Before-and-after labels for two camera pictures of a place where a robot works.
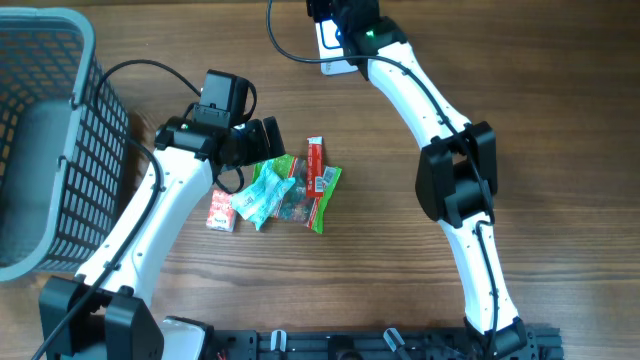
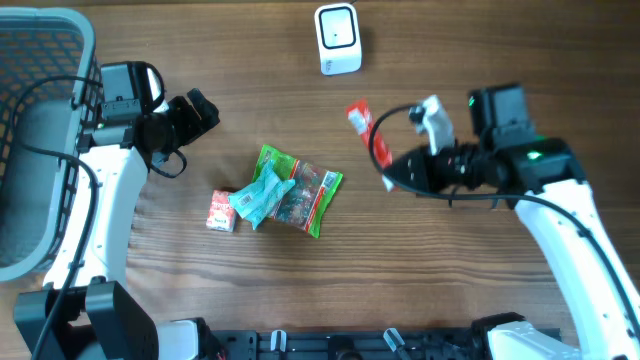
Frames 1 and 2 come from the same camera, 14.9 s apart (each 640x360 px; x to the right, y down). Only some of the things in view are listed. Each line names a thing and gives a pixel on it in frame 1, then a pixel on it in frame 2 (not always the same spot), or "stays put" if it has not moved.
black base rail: [378, 344] stays put
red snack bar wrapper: [315, 167] -> [382, 156]
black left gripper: [261, 149] -> [192, 124]
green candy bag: [296, 206] stays put
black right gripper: [318, 10] -> [419, 165]
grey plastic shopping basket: [63, 145] stays put
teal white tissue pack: [257, 201] stays put
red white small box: [221, 215] stays put
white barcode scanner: [330, 46] stays put
